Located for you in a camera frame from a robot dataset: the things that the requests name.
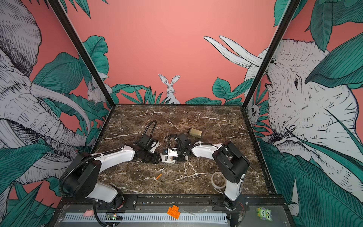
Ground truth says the white red remote control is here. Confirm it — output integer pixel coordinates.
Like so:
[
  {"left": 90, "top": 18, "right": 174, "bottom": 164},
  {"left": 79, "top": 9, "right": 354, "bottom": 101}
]
[{"left": 160, "top": 154, "right": 178, "bottom": 164}]

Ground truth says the clear tape roll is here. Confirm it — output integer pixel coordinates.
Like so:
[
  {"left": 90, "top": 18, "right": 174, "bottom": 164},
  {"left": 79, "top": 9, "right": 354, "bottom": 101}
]
[{"left": 211, "top": 172, "right": 227, "bottom": 190}]

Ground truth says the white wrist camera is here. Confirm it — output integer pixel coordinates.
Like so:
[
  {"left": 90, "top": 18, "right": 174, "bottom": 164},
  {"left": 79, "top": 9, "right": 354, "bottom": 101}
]
[
  {"left": 150, "top": 142, "right": 159, "bottom": 153},
  {"left": 166, "top": 148, "right": 179, "bottom": 157}
]

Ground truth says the orange toy brick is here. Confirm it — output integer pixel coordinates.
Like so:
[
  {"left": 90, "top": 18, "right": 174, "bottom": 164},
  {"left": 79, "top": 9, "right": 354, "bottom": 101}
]
[{"left": 167, "top": 205, "right": 181, "bottom": 220}]

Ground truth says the small green circuit board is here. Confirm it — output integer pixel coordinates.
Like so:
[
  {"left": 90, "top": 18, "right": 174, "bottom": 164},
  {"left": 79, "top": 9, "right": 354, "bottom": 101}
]
[{"left": 105, "top": 213, "right": 123, "bottom": 221}]

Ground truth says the white slotted cable duct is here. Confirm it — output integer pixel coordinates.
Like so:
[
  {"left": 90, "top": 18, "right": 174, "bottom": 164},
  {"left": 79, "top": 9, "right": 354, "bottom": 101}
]
[{"left": 63, "top": 212, "right": 228, "bottom": 223}]

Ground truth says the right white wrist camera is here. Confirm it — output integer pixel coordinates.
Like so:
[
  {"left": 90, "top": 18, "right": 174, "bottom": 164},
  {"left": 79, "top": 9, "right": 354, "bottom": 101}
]
[{"left": 166, "top": 148, "right": 179, "bottom": 157}]

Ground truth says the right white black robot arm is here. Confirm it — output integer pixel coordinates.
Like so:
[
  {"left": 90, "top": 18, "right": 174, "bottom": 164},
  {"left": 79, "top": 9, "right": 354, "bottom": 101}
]
[{"left": 163, "top": 133, "right": 250, "bottom": 211}]

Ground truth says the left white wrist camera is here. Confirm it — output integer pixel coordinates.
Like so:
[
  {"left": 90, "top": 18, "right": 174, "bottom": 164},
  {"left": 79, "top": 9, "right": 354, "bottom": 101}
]
[{"left": 150, "top": 142, "right": 159, "bottom": 153}]

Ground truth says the green owl toy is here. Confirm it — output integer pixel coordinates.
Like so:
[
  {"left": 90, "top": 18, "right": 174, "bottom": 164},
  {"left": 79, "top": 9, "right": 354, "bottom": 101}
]
[{"left": 256, "top": 207, "right": 272, "bottom": 221}]

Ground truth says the black front mounting rail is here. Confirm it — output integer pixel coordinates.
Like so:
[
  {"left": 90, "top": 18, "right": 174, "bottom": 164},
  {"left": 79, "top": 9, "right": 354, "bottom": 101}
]
[{"left": 59, "top": 193, "right": 285, "bottom": 212}]

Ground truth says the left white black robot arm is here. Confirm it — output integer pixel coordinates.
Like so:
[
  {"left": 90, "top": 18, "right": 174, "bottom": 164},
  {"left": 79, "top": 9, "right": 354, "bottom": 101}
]
[{"left": 59, "top": 120, "right": 160, "bottom": 227}]

